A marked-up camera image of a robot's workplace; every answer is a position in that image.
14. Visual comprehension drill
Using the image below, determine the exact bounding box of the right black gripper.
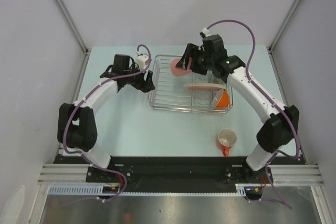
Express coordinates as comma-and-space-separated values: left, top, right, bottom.
176, 44, 214, 76

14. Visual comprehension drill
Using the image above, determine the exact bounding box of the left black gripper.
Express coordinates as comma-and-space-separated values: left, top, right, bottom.
124, 62, 155, 93

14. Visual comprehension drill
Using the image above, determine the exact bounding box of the coral pink cup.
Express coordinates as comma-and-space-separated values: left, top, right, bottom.
170, 58, 192, 77

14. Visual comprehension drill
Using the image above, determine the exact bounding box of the pink beige leaf plate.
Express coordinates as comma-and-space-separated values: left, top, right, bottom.
184, 82, 227, 92

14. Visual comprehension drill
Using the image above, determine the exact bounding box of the metal wire dish rack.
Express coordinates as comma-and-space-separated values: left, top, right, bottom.
148, 55, 234, 114

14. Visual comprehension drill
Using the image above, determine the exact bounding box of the white bowl orange outside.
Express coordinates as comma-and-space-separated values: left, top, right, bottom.
211, 89, 230, 109

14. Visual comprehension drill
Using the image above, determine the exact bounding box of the orange mug white inside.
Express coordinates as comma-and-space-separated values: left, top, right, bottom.
216, 129, 237, 157

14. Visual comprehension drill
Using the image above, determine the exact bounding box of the green ceramic bowl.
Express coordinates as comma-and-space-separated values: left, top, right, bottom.
209, 73, 226, 86

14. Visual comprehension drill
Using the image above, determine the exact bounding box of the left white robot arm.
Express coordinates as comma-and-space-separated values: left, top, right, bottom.
57, 52, 155, 182

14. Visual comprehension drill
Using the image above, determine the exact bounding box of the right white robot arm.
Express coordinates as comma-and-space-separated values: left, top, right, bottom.
171, 35, 299, 183

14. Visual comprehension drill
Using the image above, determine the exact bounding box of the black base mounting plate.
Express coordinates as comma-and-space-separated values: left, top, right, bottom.
53, 154, 289, 193

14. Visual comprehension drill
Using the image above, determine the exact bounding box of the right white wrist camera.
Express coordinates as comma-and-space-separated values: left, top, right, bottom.
199, 27, 210, 39

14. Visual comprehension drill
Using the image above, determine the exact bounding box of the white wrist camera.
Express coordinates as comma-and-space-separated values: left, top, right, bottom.
199, 27, 210, 39
135, 51, 151, 71

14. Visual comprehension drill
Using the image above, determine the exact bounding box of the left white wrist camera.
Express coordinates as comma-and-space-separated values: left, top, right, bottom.
135, 51, 151, 71

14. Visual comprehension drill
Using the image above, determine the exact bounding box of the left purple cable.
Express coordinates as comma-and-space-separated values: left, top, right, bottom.
62, 44, 152, 204

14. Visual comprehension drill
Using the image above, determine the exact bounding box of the right aluminium frame post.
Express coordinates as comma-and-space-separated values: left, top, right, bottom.
268, 0, 303, 53

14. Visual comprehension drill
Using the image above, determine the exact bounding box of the aluminium frame post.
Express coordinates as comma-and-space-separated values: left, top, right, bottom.
268, 0, 303, 53
53, 0, 88, 55

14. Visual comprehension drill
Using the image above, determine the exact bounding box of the white slotted cable duct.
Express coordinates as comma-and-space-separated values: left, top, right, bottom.
49, 185, 246, 197

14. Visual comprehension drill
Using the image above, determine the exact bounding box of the left aluminium frame post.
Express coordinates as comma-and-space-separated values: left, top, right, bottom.
53, 0, 88, 55

